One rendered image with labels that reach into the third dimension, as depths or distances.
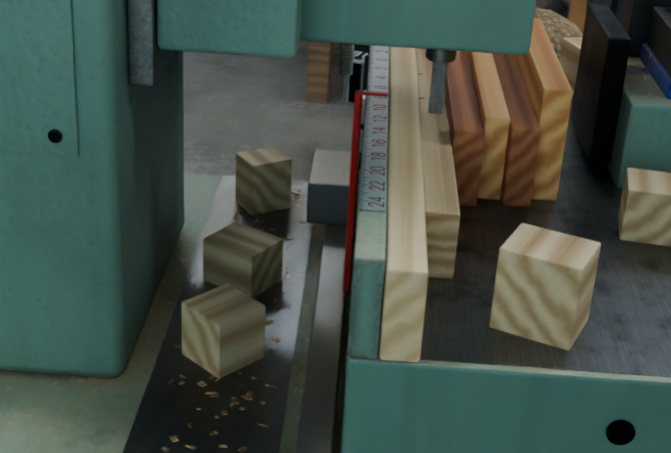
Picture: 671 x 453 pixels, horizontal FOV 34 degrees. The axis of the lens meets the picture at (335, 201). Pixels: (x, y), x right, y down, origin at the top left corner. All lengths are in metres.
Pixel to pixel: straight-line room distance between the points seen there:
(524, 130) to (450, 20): 0.09
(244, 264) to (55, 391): 0.16
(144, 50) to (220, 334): 0.18
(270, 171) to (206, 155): 2.21
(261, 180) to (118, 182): 0.27
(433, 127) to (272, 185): 0.22
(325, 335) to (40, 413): 0.18
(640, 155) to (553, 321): 0.22
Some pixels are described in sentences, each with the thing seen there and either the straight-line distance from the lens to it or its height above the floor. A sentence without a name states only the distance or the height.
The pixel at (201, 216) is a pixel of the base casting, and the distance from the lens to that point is 0.89.
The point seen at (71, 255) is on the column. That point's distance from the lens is 0.65.
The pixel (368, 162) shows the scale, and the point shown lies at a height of 0.96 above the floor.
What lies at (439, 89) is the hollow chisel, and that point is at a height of 0.97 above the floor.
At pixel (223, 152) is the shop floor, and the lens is 3.11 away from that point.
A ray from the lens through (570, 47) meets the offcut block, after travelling 0.93.
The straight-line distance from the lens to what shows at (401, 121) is 0.68.
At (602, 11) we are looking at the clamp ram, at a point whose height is 1.00.
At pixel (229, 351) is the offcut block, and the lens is 0.69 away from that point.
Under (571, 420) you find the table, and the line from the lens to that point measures 0.56.
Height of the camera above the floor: 1.19
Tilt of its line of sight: 25 degrees down
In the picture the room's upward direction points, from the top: 3 degrees clockwise
